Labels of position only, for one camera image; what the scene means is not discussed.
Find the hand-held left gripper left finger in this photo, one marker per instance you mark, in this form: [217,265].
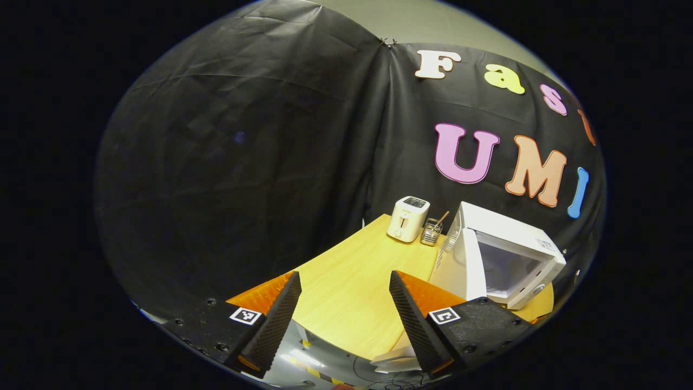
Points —
[268,336]

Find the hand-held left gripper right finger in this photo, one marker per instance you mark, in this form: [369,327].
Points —
[414,325]

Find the white microwave oven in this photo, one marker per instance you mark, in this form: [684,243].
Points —
[514,233]

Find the white toaster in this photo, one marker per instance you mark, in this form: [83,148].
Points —
[406,222]

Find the black backdrop cloth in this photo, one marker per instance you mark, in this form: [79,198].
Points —
[243,162]

